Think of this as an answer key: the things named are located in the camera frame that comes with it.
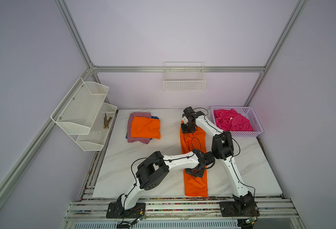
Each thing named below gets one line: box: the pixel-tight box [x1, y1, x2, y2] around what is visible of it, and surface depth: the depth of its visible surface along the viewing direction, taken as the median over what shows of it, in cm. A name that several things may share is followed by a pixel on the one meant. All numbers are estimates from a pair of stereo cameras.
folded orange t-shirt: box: [130, 115, 161, 140], surface depth 103 cm
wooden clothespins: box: [103, 112, 113, 129], surface depth 97 cm
